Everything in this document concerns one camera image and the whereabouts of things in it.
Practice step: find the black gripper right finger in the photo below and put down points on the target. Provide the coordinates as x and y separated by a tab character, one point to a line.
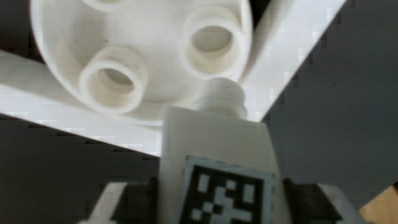
319	204

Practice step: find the white round stool seat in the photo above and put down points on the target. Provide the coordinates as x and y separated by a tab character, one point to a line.
134	50

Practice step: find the white stool leg with tag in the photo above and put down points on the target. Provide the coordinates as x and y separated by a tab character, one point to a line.
221	183

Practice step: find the white fence rail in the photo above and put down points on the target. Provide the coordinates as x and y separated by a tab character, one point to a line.
38	101
292	26

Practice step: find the white front fence rail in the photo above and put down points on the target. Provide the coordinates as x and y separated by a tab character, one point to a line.
38	101

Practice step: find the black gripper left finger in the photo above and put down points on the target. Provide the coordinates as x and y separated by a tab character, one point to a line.
127	203

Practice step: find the white right fence rail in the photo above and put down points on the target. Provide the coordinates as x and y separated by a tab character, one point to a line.
292	26

